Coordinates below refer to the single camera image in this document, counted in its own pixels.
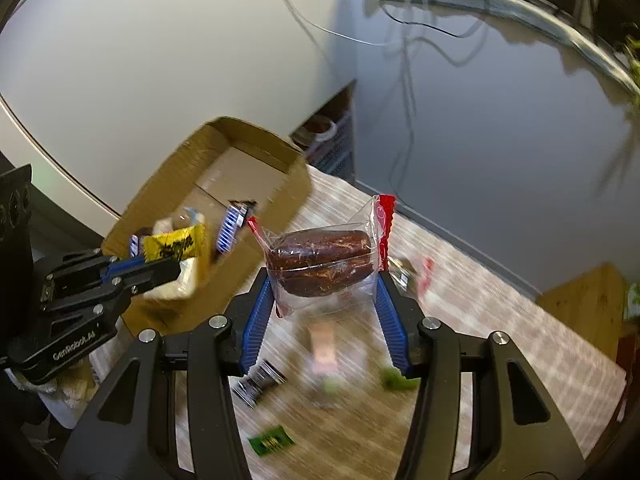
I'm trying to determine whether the small green snack packet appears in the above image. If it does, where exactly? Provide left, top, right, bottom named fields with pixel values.
left=248, top=425, right=296, bottom=459

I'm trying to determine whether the small clear packet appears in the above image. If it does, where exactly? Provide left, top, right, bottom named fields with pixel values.
left=390, top=255, right=421, bottom=287

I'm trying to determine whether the white knitted cloth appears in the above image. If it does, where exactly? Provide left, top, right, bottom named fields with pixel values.
left=15, top=352, right=98, bottom=428

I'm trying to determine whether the black white-print snack packet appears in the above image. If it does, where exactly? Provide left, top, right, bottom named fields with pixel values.
left=232, top=360, right=288, bottom=407

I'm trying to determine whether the wooden side cabinet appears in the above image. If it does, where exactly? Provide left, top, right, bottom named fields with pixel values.
left=537, top=262, right=640, bottom=361

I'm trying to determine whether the yellow snack packet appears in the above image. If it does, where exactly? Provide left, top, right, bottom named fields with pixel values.
left=142, top=224, right=207, bottom=262

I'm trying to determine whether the white cabinet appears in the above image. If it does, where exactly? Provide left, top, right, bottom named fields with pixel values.
left=0, top=0, right=357, bottom=221

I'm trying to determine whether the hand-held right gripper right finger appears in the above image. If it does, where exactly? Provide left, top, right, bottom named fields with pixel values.
left=375, top=271, right=586, bottom=480

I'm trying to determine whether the green candy packet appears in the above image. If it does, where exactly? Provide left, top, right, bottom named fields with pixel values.
left=381, top=367, right=421, bottom=392

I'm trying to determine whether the red-edged brown cake packet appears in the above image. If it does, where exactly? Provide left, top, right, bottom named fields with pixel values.
left=247, top=194, right=398, bottom=318

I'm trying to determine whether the cardboard box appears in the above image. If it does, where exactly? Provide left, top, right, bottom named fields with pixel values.
left=100, top=116, right=313, bottom=333

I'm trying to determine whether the plastic storage basket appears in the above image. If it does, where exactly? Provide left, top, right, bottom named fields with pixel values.
left=290, top=80, right=357, bottom=186

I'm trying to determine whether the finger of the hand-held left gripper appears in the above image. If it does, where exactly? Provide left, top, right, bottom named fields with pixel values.
left=40, top=259, right=182, bottom=318
left=45, top=251, right=147, bottom=286

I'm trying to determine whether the white cable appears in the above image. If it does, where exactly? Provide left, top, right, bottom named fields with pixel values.
left=262, top=0, right=431, bottom=47

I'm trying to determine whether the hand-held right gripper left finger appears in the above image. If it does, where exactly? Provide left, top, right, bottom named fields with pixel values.
left=59, top=269, right=275, bottom=480

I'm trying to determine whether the checked tablecloth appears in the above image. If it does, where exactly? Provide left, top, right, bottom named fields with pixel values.
left=90, top=162, right=628, bottom=480

